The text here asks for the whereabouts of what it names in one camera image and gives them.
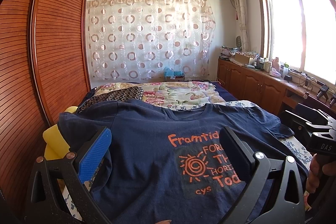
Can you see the floral quilt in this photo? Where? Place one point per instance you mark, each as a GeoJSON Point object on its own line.
{"type": "Point", "coordinates": [171, 95]}

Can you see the dark circle-pattern pillow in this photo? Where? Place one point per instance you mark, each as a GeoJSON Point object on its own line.
{"type": "Point", "coordinates": [122, 95]}

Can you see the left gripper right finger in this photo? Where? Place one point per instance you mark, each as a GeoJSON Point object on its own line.
{"type": "Point", "coordinates": [284, 203]}

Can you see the yellow foam object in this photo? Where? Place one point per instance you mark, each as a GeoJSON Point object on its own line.
{"type": "Point", "coordinates": [56, 146]}

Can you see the wooden cabinet sideboard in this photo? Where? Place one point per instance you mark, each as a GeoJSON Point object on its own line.
{"type": "Point", "coordinates": [272, 94]}

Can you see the sheer circle-pattern curtain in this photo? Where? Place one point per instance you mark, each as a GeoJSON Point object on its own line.
{"type": "Point", "coordinates": [138, 40]}

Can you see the blue toy on box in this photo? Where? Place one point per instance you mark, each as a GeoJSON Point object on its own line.
{"type": "Point", "coordinates": [170, 74]}

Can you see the wooden louvered wardrobe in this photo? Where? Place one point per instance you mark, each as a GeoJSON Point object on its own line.
{"type": "Point", "coordinates": [43, 71]}

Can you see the blue white floral sheet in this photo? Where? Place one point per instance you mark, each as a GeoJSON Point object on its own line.
{"type": "Point", "coordinates": [291, 142]}

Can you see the navy blue blanket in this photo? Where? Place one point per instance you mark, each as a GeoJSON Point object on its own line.
{"type": "Point", "coordinates": [227, 96]}

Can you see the right hand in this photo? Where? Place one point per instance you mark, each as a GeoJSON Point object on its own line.
{"type": "Point", "coordinates": [316, 170]}

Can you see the cardboard box on cabinet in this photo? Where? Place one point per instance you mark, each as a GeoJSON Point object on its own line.
{"type": "Point", "coordinates": [245, 60]}

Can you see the beige tied window curtain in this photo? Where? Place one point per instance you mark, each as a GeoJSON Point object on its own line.
{"type": "Point", "coordinates": [241, 11]}

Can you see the navy blue printed t-shirt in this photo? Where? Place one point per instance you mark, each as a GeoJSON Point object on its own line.
{"type": "Point", "coordinates": [166, 166]}

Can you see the wood-framed window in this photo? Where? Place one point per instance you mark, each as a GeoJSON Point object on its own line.
{"type": "Point", "coordinates": [301, 34]}

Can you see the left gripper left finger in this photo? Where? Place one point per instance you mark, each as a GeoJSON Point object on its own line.
{"type": "Point", "coordinates": [45, 202]}

